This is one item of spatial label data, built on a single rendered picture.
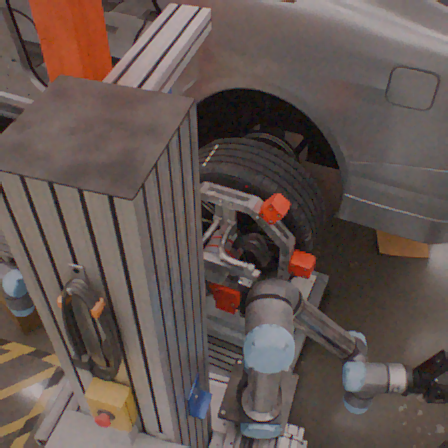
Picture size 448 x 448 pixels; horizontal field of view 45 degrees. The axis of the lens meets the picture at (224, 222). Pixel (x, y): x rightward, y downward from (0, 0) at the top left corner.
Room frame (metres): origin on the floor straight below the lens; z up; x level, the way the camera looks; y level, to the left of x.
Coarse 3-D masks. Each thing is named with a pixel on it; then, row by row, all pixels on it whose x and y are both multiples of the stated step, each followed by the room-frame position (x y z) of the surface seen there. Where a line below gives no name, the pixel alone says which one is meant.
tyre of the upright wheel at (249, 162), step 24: (216, 144) 1.77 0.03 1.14; (240, 144) 1.73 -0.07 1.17; (264, 144) 1.72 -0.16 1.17; (216, 168) 1.58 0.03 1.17; (240, 168) 1.57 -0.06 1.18; (264, 168) 1.58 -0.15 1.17; (288, 168) 1.61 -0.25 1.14; (264, 192) 1.49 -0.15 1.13; (288, 192) 1.51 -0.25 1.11; (312, 192) 1.58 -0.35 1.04; (288, 216) 1.44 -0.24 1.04; (312, 216) 1.50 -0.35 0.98; (312, 240) 1.44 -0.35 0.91
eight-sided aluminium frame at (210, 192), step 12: (204, 192) 1.50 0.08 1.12; (216, 192) 1.52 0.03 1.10; (228, 192) 1.50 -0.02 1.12; (240, 192) 1.50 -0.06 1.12; (228, 204) 1.46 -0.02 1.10; (240, 204) 1.44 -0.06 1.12; (252, 204) 1.43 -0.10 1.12; (252, 216) 1.41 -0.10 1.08; (264, 228) 1.40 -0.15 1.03; (276, 228) 1.40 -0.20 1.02; (276, 240) 1.37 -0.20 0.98; (288, 240) 1.38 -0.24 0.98; (288, 252) 1.35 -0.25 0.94; (288, 264) 1.35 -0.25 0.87; (228, 276) 1.50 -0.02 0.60; (240, 276) 1.49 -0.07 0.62; (264, 276) 1.43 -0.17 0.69; (276, 276) 1.40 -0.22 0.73; (288, 276) 1.37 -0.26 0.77
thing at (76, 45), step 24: (48, 0) 1.62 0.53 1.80; (72, 0) 1.60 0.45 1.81; (96, 0) 1.71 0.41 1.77; (48, 24) 1.63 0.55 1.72; (72, 24) 1.59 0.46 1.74; (96, 24) 1.69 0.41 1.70; (48, 48) 1.64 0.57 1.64; (72, 48) 1.60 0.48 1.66; (96, 48) 1.67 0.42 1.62; (48, 72) 1.65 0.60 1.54; (72, 72) 1.61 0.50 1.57; (96, 72) 1.64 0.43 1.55
